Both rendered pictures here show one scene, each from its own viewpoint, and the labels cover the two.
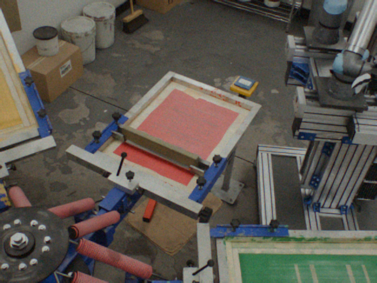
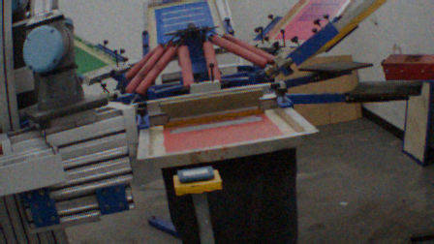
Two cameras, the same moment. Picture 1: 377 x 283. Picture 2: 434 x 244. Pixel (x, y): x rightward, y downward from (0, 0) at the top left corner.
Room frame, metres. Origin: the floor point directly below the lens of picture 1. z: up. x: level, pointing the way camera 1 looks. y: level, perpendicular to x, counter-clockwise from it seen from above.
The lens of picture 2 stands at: (3.74, -1.08, 1.44)
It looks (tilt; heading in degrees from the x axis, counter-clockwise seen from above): 11 degrees down; 151
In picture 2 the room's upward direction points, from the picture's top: 8 degrees counter-clockwise
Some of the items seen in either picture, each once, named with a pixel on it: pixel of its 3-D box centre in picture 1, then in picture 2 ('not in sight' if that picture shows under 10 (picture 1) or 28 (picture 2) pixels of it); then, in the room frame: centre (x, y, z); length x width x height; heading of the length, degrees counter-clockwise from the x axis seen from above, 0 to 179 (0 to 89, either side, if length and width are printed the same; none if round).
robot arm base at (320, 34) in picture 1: (327, 29); (58, 85); (2.25, -0.71, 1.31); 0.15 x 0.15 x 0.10
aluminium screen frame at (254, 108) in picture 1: (180, 130); (219, 128); (1.70, 0.05, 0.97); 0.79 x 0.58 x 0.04; 155
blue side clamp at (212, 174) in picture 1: (207, 180); (144, 126); (1.36, -0.11, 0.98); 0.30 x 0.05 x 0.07; 155
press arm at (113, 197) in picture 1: (116, 197); not in sight; (1.19, 0.28, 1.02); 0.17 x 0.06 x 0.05; 155
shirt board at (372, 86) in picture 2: not in sight; (321, 96); (1.29, 0.88, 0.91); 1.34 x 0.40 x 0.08; 35
